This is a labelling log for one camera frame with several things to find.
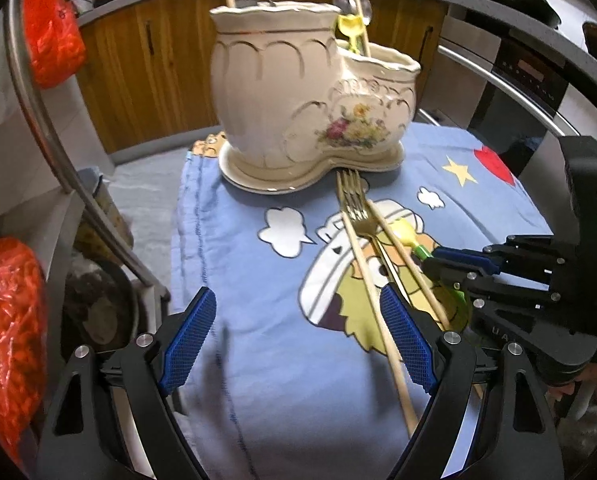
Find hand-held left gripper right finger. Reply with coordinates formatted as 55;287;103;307
380;284;565;480

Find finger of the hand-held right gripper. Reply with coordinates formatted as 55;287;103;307
425;263;530;322
421;234;579;287

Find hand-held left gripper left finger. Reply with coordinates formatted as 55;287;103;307
38;286;218;480

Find green-handled yellow tulip spoon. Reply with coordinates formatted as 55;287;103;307
393;216;472;331
337;14;367;53

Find gold fork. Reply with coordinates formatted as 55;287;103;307
336;169;409;301

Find cream floral ceramic utensil holder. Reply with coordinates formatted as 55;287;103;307
209;2;422;195

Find blue cartoon printed cloth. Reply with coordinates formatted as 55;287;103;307
171;120;554;480

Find dark cooking pot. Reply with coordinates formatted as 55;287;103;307
63;255;142;356

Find plastic jar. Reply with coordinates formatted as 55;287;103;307
76;167;134;256

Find filled red plastic bag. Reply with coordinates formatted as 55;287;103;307
0;237;49;461

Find stainless steel oven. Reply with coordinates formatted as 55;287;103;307
413;12;597;141

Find steel shelf rack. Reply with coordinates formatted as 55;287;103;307
1;0;172;301

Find wooden kitchen cabinet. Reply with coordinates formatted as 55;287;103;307
76;0;449;156

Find hanging red plastic bag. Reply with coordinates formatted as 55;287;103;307
22;0;88;90

